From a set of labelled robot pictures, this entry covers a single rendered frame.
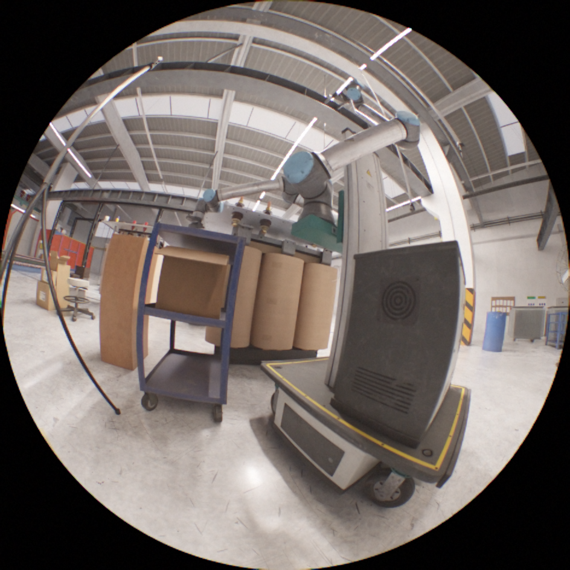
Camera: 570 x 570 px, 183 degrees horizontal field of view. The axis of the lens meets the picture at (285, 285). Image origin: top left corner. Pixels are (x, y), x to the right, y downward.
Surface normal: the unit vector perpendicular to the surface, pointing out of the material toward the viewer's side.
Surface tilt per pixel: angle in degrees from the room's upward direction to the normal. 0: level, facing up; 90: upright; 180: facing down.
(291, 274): 90
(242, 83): 180
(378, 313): 90
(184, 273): 90
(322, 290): 90
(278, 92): 180
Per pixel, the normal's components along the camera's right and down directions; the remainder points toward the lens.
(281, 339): 0.39, -0.03
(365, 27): -0.10, 0.98
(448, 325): -0.85, -0.16
